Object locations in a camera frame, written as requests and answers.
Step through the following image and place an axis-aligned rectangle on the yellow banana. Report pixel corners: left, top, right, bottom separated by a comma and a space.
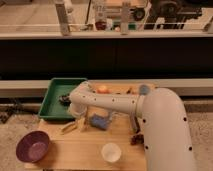
60, 120, 78, 135

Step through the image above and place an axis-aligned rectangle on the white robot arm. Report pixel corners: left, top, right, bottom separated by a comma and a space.
69, 81, 197, 171

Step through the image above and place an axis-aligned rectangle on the white paper cup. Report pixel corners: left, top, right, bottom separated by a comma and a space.
101, 143, 122, 163

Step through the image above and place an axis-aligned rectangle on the blue sponge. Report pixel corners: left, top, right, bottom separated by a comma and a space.
89, 114, 110, 130

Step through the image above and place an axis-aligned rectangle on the wooden board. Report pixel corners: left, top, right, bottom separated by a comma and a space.
24, 83, 158, 171

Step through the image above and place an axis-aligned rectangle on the green plastic tray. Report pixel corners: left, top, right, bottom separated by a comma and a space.
38, 78, 86, 121

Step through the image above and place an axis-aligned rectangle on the orange fruit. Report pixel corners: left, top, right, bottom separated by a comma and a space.
97, 85, 109, 94

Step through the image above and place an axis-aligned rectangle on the black brush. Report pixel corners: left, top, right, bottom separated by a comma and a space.
130, 116, 140, 133

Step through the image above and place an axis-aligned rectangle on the purple bowl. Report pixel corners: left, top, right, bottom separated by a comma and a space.
16, 131, 50, 163

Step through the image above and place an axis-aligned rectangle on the bunch of dark grapes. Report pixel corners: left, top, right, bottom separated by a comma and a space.
130, 134, 144, 145

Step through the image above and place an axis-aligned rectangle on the black handled can opener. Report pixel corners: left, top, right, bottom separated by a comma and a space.
59, 94, 71, 103

